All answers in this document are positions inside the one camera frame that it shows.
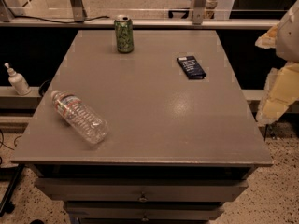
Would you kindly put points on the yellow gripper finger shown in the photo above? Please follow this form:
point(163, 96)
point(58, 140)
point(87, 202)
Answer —
point(268, 39)
point(281, 90)

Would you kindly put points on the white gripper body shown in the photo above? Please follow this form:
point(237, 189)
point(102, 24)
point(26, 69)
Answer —
point(289, 36)

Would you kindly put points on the clear plastic water bottle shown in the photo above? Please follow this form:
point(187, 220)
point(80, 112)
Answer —
point(81, 117)

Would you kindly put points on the white pump dispenser bottle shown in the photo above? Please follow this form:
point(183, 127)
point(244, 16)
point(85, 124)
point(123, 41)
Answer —
point(17, 81)

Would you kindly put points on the dark blue snack packet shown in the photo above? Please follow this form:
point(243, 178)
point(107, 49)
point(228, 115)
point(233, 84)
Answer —
point(191, 67)

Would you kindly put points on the green soda can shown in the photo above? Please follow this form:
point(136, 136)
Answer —
point(124, 34)

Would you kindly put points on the grey drawer cabinet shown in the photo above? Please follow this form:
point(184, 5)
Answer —
point(162, 125)

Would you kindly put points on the lower cabinet drawer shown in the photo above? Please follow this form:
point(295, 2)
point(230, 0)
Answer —
point(143, 211)

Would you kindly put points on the cabinet drawer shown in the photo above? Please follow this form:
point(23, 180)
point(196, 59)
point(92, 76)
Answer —
point(141, 190)
point(143, 211)

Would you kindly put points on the upper cabinet drawer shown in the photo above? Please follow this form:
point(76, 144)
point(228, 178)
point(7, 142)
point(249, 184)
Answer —
point(141, 190)

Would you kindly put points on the black floor stand leg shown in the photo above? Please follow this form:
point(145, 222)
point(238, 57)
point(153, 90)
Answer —
point(13, 177)

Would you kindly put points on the metal frame post right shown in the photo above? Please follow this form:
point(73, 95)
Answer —
point(198, 11)

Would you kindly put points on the metal frame post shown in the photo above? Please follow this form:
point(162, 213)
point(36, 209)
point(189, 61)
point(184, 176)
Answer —
point(198, 11)
point(79, 12)

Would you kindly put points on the metal frame post left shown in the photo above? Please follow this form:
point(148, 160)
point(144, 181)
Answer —
point(79, 12)

